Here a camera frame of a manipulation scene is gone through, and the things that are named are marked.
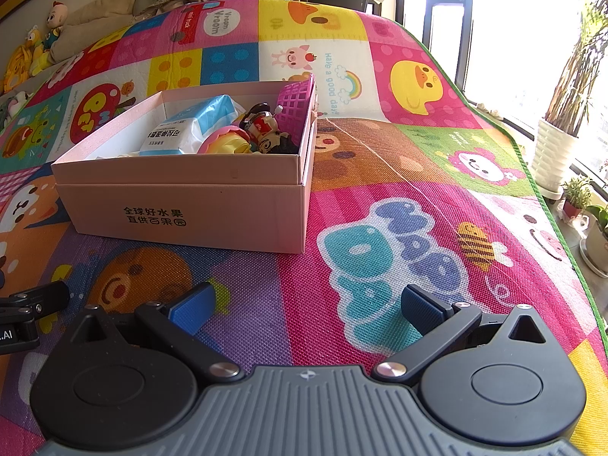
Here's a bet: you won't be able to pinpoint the yellow duck plush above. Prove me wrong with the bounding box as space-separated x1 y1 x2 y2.
26 25 49 59

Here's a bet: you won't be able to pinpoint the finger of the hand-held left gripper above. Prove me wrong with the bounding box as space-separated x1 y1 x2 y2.
0 281 70 326

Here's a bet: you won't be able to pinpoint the pink yellow round toy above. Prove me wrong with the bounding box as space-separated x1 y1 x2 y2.
198 125 253 155

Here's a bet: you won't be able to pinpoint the potted plant white pot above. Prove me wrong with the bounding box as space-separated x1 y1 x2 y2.
579 203 608 272

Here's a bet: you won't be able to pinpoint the toy figurine red shirt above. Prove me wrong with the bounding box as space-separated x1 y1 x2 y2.
239 103 277 144

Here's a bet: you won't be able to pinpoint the toy figurine dark clothes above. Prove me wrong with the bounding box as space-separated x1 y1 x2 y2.
256 130 301 155

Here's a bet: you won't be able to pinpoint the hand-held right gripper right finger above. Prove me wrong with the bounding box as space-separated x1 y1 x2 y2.
373 284 547 383

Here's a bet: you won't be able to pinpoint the tall green potted plant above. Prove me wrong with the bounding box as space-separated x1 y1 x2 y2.
545 0 608 127

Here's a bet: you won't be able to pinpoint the beige pillow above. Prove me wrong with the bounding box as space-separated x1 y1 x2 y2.
49 0 144 63

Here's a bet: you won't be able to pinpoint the white pink plush toy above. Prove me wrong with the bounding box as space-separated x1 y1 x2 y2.
0 92 30 117

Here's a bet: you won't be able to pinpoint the doll with red cap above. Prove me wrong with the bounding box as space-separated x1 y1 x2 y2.
45 1 70 39

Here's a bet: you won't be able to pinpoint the blue white tissue packet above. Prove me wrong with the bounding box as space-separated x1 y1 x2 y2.
139 95 246 157

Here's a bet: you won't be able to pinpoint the small plant in red pot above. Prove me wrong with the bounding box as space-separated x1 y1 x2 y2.
560 176 593 222

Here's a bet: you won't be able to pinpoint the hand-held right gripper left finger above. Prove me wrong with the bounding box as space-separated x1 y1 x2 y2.
69 282 243 383

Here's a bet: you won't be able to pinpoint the pink toy scoop net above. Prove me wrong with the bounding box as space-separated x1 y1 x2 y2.
277 74 317 146

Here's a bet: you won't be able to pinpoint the colourful cartoon play mat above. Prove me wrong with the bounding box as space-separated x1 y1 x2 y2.
0 0 605 456

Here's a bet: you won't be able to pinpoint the pink cardboard box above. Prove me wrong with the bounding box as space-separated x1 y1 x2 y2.
51 80 318 254

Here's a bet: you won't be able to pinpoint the orange yellow plush toy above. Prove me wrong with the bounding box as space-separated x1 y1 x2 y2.
2 45 37 96

